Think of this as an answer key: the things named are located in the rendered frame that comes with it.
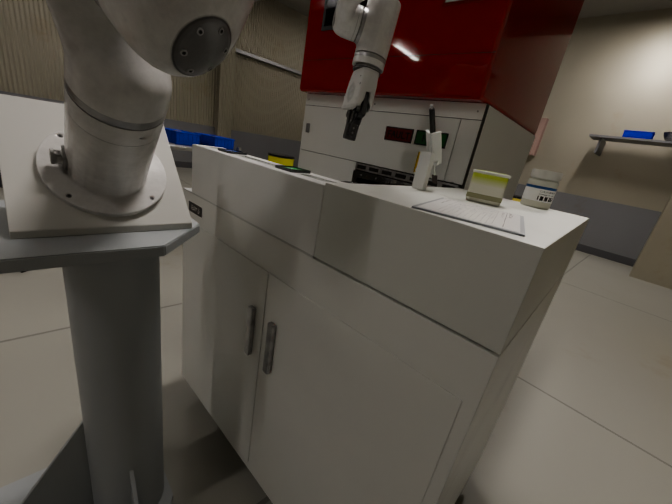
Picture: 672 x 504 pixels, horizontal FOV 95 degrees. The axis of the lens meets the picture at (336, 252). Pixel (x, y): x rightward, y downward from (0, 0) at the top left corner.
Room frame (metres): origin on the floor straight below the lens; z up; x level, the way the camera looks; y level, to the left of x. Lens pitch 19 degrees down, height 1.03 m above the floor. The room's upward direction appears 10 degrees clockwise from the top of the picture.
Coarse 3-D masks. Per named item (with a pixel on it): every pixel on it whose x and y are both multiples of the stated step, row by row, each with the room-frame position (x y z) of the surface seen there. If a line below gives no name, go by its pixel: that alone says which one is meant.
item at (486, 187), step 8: (472, 176) 0.70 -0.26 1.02; (480, 176) 0.69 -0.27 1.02; (488, 176) 0.69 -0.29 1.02; (496, 176) 0.68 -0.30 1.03; (504, 176) 0.67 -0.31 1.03; (472, 184) 0.69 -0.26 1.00; (480, 184) 0.69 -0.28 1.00; (488, 184) 0.68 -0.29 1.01; (496, 184) 0.68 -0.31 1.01; (504, 184) 0.67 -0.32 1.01; (472, 192) 0.69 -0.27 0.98; (480, 192) 0.69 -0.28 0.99; (488, 192) 0.68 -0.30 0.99; (496, 192) 0.68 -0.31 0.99; (472, 200) 0.69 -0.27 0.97; (480, 200) 0.69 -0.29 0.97; (488, 200) 0.68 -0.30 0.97; (496, 200) 0.67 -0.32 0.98
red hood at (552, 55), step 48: (336, 0) 1.41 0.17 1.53; (432, 0) 1.15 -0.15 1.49; (480, 0) 1.05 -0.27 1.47; (528, 0) 1.09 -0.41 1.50; (576, 0) 1.48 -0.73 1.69; (336, 48) 1.39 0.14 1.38; (432, 48) 1.12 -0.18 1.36; (480, 48) 1.03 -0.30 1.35; (528, 48) 1.20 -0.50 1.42; (384, 96) 1.25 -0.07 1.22; (432, 96) 1.10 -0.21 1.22; (480, 96) 1.01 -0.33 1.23; (528, 96) 1.33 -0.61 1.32
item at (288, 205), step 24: (192, 144) 0.91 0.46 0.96; (192, 168) 0.91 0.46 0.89; (216, 168) 0.82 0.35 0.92; (240, 168) 0.74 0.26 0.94; (264, 168) 0.68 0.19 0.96; (216, 192) 0.81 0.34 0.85; (240, 192) 0.74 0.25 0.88; (264, 192) 0.68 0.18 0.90; (288, 192) 0.62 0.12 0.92; (312, 192) 0.58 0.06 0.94; (240, 216) 0.73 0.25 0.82; (264, 216) 0.67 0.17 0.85; (288, 216) 0.62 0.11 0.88; (312, 216) 0.57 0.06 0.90; (288, 240) 0.61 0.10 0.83; (312, 240) 0.57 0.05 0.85
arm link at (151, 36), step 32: (96, 0) 0.35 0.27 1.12; (128, 0) 0.32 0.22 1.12; (160, 0) 0.32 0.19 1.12; (192, 0) 0.33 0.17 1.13; (224, 0) 0.36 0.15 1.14; (128, 32) 0.33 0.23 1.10; (160, 32) 0.33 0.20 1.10; (192, 32) 0.34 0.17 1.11; (224, 32) 0.37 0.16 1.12; (160, 64) 0.35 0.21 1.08; (192, 64) 0.36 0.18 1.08
